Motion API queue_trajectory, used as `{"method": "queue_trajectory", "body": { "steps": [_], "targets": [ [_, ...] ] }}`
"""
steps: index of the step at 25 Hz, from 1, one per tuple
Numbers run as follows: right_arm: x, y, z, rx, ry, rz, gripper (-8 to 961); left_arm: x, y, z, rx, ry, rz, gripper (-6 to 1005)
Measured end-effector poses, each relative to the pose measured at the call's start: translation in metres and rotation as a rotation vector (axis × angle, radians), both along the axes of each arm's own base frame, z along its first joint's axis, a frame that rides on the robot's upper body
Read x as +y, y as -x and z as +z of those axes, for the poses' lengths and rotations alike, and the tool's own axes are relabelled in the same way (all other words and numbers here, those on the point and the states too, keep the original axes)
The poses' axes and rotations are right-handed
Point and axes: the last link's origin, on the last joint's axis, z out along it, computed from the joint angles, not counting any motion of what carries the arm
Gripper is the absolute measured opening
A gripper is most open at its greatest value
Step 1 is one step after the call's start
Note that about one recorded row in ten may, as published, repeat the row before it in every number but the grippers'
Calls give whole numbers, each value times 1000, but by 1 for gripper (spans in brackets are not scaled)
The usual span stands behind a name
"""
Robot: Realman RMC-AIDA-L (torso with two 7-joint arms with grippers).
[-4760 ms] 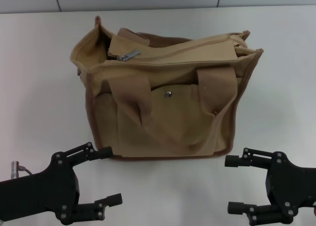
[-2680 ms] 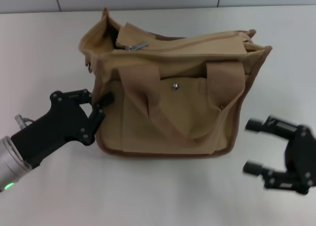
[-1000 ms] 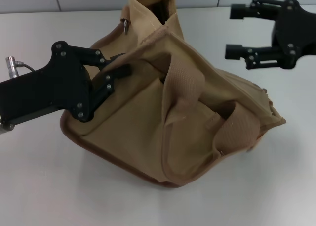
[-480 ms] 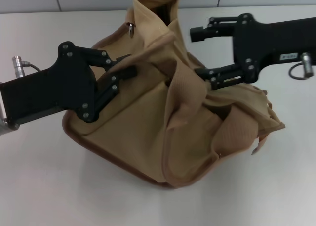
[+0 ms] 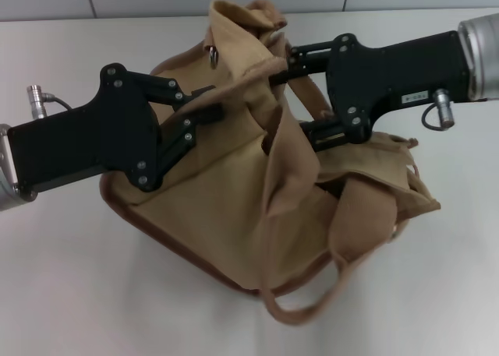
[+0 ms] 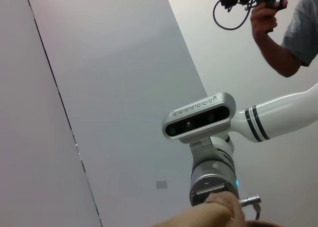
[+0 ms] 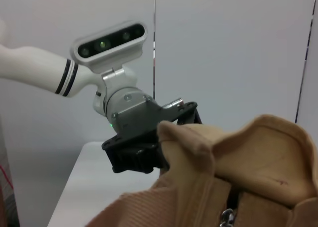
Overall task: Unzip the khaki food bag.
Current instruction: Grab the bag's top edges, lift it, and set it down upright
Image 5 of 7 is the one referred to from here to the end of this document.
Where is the silver left gripper cable connector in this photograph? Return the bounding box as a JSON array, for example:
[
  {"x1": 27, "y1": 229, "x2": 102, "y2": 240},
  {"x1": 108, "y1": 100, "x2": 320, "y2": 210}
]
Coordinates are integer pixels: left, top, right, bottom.
[{"x1": 25, "y1": 83, "x2": 73, "y2": 118}]

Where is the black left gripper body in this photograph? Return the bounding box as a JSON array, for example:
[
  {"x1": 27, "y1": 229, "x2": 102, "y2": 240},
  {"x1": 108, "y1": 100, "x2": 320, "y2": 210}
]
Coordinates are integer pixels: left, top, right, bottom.
[{"x1": 7, "y1": 62, "x2": 163, "y2": 196}]

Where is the khaki canvas food bag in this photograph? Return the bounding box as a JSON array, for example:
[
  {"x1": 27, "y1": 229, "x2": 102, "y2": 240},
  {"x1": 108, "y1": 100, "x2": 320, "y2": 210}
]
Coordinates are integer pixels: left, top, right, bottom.
[{"x1": 98, "y1": 0, "x2": 444, "y2": 315}]

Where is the silver gripper cable connector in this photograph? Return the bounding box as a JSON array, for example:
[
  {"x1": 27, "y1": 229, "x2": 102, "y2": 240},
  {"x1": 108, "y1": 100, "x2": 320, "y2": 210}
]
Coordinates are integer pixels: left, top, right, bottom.
[
  {"x1": 422, "y1": 88, "x2": 454, "y2": 132},
  {"x1": 25, "y1": 83, "x2": 73, "y2": 118}
]

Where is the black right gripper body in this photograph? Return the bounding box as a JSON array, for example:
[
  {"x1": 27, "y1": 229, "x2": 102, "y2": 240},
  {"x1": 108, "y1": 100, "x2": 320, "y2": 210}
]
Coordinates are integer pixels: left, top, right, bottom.
[{"x1": 326, "y1": 30, "x2": 476, "y2": 145}]

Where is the silver right gripper cable connector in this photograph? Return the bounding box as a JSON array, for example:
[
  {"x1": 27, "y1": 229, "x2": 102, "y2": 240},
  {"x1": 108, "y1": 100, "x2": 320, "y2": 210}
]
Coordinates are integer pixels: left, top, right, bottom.
[{"x1": 422, "y1": 88, "x2": 454, "y2": 132}]

